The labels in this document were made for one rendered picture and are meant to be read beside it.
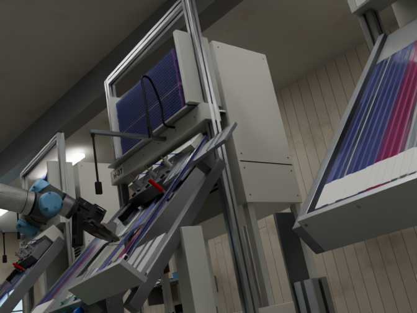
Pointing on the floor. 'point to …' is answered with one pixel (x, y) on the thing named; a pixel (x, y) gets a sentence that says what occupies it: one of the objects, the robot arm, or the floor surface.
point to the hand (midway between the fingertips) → (114, 241)
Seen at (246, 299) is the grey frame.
